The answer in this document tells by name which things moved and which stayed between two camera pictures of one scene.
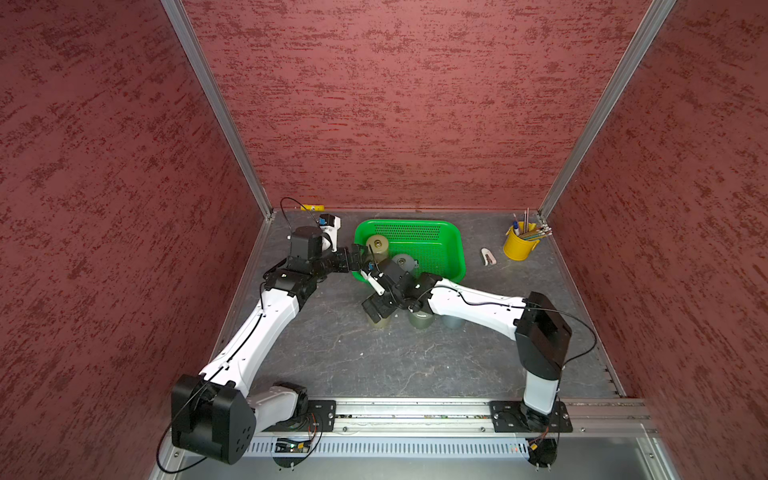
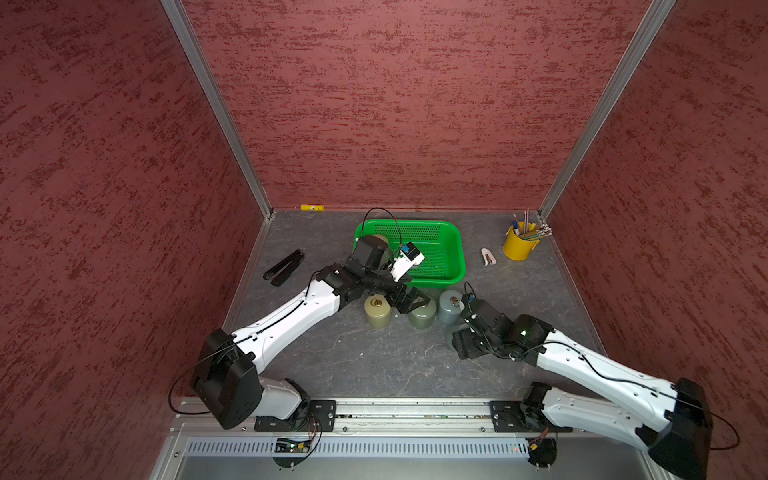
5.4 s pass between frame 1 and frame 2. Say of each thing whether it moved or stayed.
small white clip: stayed
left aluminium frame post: stayed
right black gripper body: moved
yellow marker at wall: stayed
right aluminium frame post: stayed
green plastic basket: moved
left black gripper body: moved
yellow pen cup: stayed
